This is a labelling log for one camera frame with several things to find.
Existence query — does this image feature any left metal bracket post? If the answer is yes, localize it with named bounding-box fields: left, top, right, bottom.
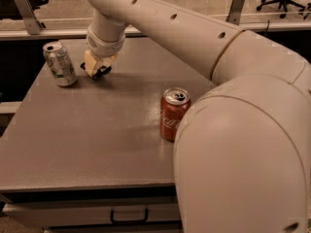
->
left=14, top=0, right=43, bottom=35

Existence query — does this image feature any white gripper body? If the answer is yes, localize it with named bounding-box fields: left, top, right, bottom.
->
left=86, top=10, right=125, bottom=58

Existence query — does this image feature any metal bracket post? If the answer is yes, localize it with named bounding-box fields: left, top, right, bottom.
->
left=225, top=0, right=245, bottom=25
left=14, top=0, right=43, bottom=35

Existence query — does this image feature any black hanging cable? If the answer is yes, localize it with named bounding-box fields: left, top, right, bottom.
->
left=262, top=19, right=271, bottom=37

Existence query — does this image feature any red coca-cola can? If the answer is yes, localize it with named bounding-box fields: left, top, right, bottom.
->
left=160, top=86, right=191, bottom=142

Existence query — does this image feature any black rxbar chocolate wrapper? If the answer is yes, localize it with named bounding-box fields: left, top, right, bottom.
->
left=91, top=66, right=112, bottom=79

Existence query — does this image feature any grey cabinet drawer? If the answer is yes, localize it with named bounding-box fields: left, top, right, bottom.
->
left=4, top=196, right=180, bottom=228

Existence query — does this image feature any white green 7up can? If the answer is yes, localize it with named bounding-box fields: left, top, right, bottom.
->
left=43, top=42, right=77, bottom=86

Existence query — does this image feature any black drawer handle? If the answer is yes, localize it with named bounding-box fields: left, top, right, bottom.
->
left=110, top=209, right=149, bottom=225

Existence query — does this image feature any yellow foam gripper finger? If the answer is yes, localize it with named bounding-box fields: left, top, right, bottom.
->
left=99, top=54, right=118, bottom=68
left=85, top=50, right=99, bottom=77

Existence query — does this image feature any black office chair right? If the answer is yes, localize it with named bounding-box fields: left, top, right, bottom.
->
left=256, top=0, right=306, bottom=18

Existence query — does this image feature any right metal bracket post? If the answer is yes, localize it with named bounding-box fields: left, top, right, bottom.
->
left=225, top=0, right=245, bottom=25

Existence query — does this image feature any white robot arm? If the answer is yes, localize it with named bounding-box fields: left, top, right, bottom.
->
left=87, top=0, right=311, bottom=233

